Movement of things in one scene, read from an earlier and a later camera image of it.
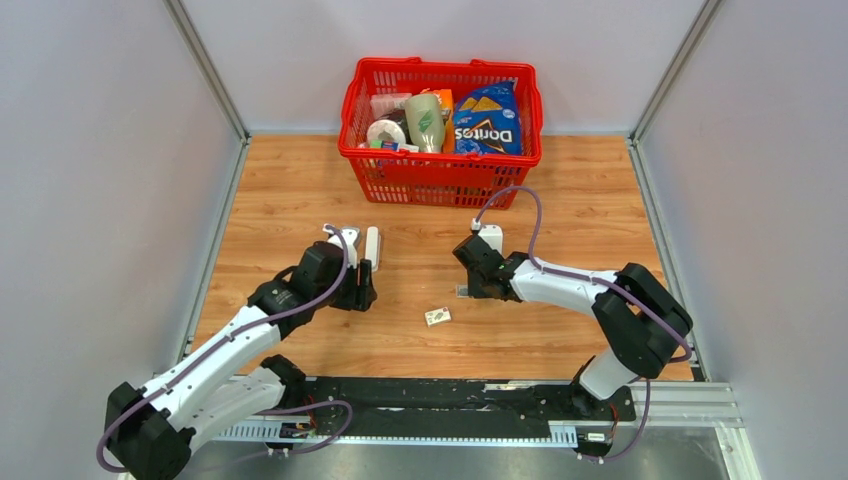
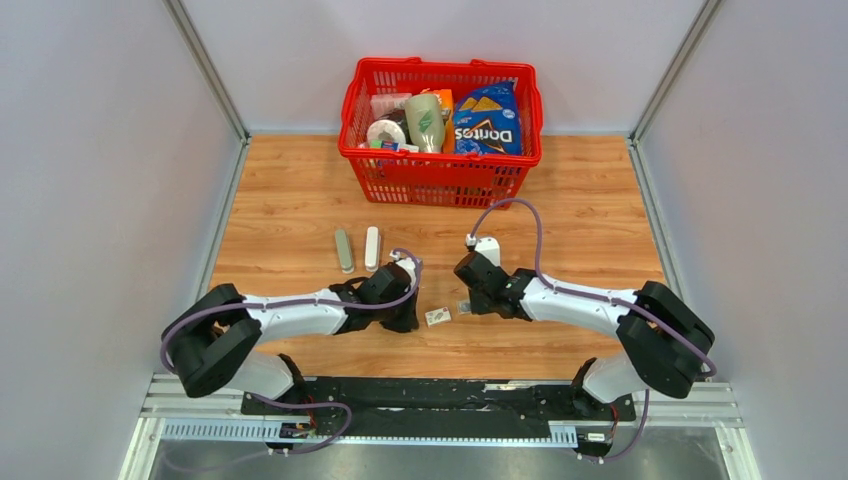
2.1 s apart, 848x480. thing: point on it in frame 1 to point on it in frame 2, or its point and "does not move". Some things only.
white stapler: (373, 247) does not move
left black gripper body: (347, 296) to (398, 318)
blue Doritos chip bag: (487, 120) does not move
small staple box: (438, 316) does not move
